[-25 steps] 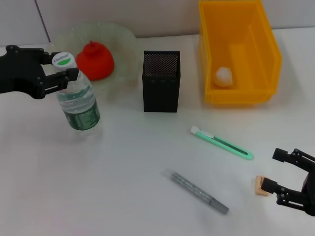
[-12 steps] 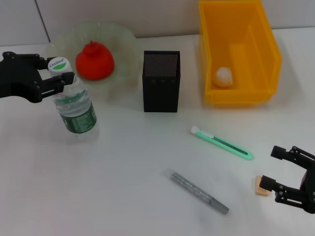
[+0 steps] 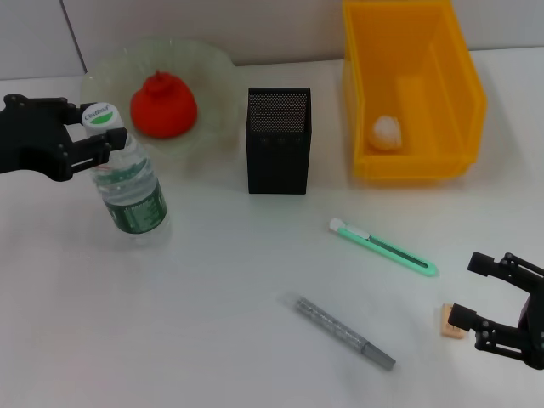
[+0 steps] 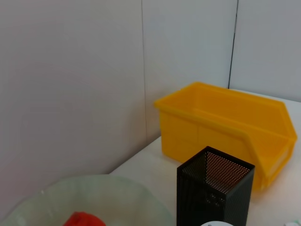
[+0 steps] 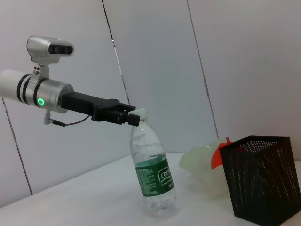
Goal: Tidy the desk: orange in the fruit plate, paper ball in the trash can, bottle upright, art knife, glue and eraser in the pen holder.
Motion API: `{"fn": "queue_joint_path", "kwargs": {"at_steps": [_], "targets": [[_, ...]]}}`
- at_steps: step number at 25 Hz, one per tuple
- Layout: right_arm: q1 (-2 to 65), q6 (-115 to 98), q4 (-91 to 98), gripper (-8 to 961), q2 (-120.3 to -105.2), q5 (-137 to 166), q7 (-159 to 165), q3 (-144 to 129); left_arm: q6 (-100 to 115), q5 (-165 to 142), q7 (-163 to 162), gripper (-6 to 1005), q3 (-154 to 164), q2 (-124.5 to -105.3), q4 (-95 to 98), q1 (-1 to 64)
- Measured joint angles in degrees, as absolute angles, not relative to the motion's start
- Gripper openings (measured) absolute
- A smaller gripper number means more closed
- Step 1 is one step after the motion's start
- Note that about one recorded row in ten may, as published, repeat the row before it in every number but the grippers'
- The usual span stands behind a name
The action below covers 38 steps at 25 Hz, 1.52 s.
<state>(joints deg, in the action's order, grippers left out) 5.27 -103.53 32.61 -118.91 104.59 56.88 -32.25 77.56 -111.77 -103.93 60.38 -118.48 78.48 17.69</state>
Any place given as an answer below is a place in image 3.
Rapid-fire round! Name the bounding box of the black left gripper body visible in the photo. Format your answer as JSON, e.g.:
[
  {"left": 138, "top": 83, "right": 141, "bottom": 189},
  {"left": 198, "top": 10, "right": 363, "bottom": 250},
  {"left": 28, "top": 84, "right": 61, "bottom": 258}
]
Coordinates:
[{"left": 0, "top": 95, "right": 77, "bottom": 184}]

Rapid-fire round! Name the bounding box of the black mesh pen holder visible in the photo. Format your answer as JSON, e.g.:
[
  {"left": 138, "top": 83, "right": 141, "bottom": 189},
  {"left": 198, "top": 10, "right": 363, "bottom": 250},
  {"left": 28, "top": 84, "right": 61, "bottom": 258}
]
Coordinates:
[{"left": 245, "top": 87, "right": 312, "bottom": 196}]

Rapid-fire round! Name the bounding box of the white paper ball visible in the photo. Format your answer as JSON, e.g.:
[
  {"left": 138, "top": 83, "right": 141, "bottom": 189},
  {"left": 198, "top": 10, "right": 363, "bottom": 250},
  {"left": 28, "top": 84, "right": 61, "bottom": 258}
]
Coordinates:
[{"left": 367, "top": 114, "right": 405, "bottom": 152}]

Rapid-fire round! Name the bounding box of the clear glass fruit plate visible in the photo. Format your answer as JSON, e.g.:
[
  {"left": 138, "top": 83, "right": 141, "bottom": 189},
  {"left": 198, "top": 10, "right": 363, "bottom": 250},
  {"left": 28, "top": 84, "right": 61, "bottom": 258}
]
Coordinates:
[{"left": 79, "top": 37, "right": 241, "bottom": 162}]

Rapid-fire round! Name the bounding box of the red orange fruit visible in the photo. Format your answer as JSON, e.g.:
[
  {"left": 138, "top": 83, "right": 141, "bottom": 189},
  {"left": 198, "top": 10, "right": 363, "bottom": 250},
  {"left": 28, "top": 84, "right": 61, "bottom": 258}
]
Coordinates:
[{"left": 129, "top": 69, "right": 199, "bottom": 141}]

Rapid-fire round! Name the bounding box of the clear green label water bottle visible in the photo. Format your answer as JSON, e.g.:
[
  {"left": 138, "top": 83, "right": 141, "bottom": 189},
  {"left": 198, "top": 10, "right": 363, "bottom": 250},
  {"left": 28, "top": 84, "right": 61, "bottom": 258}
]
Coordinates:
[{"left": 80, "top": 100, "right": 169, "bottom": 247}]

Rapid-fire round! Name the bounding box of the silver glitter pen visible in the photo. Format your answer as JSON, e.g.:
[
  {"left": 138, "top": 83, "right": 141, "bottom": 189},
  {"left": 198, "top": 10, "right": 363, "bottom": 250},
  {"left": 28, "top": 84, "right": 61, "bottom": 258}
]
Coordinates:
[{"left": 295, "top": 297, "right": 398, "bottom": 372}]

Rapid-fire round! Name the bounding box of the beige rectangular eraser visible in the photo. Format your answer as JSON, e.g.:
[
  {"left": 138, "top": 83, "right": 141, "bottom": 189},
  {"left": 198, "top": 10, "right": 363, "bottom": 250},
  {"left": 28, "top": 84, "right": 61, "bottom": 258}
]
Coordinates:
[{"left": 439, "top": 303, "right": 469, "bottom": 340}]

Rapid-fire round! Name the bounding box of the yellow plastic storage bin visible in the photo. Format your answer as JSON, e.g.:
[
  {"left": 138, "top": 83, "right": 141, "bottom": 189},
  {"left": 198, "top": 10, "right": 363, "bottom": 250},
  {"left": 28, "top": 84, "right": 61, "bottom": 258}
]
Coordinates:
[{"left": 342, "top": 0, "right": 489, "bottom": 182}]

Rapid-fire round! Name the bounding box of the mint green utility knife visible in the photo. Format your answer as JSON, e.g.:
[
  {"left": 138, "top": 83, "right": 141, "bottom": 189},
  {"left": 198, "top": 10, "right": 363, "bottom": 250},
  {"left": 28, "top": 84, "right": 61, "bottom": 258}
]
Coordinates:
[{"left": 328, "top": 217, "right": 439, "bottom": 279}]

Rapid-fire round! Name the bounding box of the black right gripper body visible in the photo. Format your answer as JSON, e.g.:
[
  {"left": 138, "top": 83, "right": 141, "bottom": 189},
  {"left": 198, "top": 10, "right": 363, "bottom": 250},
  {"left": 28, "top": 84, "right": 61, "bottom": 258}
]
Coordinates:
[{"left": 517, "top": 279, "right": 544, "bottom": 371}]

